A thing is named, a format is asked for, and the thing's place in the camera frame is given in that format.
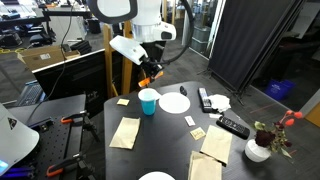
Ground large black remote control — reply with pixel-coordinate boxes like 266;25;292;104
216;116;250;140

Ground yellow sticky note pad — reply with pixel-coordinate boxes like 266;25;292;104
117;99;130;106

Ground orange black clamp upper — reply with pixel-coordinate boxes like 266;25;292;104
60;110;100;142

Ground cardboard box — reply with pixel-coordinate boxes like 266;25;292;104
17;46;80;70

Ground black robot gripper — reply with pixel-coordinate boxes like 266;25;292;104
140;56;164;83

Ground black keyboard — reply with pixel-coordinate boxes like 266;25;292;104
16;82;46;106

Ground brown napkin folded stack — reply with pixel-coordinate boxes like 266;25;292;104
188;151;222;180

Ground pink white small card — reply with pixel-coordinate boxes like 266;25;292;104
185;116;195;127

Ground blue plastic cup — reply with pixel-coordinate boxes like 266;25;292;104
138;88;161;115

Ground black room divider panel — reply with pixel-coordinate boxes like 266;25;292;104
208;0;305;91

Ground orange black clamp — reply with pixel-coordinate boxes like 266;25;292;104
60;110;100;142
46;152;96;180

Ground small black remote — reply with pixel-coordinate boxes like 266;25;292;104
198;88;213;113

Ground blue recycling bin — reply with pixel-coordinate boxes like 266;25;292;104
265;79;295;100

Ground brown napkin beside cup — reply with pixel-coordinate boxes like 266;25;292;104
109;117;140;149

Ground white plate near cup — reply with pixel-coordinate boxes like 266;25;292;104
159;92;191;114

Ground orange black clamp lower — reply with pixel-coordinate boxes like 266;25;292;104
46;152;96;180

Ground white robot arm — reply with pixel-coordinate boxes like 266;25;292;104
87;0;194;87

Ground orange marker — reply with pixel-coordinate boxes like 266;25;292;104
138;71;164;87

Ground black computer monitor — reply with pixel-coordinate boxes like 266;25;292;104
33;49;108;117

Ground brown napkin flat middle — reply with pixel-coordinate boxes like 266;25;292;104
200;125;232;165

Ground black key fob remote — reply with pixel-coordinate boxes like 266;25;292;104
180;86;187;96

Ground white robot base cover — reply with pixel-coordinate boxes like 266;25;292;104
0;104;40;175

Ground white vase with flowers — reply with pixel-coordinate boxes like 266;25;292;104
244;110;303;162

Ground small white packet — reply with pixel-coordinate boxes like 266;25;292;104
209;113;222;119

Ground white plate far corner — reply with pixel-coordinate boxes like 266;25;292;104
139;171;175;180

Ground crumpled white tissue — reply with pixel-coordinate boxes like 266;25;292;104
209;94;230;112

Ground black side table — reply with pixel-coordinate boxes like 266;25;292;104
10;95;86;180

